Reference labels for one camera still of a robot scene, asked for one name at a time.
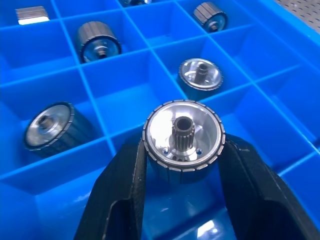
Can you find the metal roller with black rim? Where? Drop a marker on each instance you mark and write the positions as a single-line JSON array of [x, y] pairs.
[[40, 130], [206, 10], [135, 2], [92, 32], [192, 71]]

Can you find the metal nut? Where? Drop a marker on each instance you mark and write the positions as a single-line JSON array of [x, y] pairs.
[[162, 130]]

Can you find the small silver metal block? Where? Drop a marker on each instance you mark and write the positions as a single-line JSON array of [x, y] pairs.
[[31, 13]]

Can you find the perforated steel tray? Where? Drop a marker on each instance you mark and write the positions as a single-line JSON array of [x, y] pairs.
[[305, 10]]

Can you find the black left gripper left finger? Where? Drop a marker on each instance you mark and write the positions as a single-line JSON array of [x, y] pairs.
[[120, 190]]

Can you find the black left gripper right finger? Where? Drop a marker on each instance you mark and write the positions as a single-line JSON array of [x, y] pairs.
[[255, 200]]

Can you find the blue plastic compartment tray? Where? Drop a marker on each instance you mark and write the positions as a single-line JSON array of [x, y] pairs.
[[120, 95]]

